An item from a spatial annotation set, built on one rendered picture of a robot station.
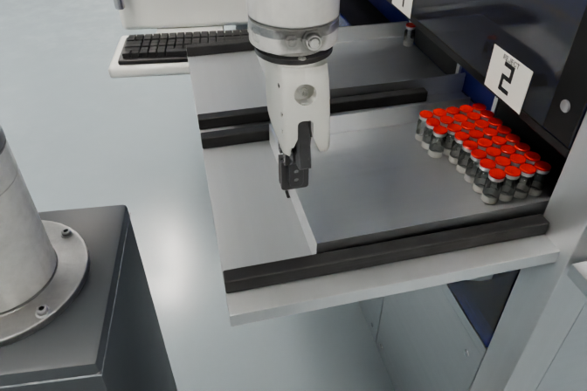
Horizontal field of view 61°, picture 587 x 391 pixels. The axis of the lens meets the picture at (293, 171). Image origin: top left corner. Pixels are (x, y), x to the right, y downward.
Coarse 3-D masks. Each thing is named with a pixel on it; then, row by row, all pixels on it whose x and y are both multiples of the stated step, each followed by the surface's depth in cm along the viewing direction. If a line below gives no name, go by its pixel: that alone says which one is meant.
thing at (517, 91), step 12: (492, 60) 68; (504, 60) 65; (516, 60) 63; (492, 72) 68; (504, 72) 65; (516, 72) 63; (528, 72) 61; (492, 84) 68; (504, 84) 66; (516, 84) 63; (528, 84) 61; (504, 96) 66; (516, 96) 64; (516, 108) 64
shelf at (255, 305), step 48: (240, 96) 90; (432, 96) 90; (240, 144) 78; (240, 192) 69; (240, 240) 61; (288, 240) 61; (528, 240) 61; (288, 288) 56; (336, 288) 56; (384, 288) 56
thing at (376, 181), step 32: (352, 128) 80; (384, 128) 81; (416, 128) 81; (320, 160) 74; (352, 160) 74; (384, 160) 74; (416, 160) 74; (448, 160) 74; (288, 192) 68; (320, 192) 68; (352, 192) 68; (384, 192) 68; (416, 192) 68; (448, 192) 68; (544, 192) 68; (320, 224) 63; (352, 224) 63; (384, 224) 63; (416, 224) 59; (448, 224) 60
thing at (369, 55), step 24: (384, 24) 108; (336, 48) 106; (360, 48) 106; (384, 48) 106; (408, 48) 106; (264, 72) 97; (336, 72) 97; (360, 72) 97; (384, 72) 97; (408, 72) 97; (432, 72) 97; (336, 96) 86
